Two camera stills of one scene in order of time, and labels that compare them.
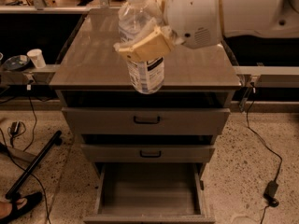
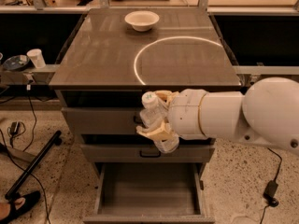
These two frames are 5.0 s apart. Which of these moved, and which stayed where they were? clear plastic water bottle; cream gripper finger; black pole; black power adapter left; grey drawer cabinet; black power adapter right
Moved: clear plastic water bottle; cream gripper finger
Stayed: black power adapter right; black power adapter left; black pole; grey drawer cabinet
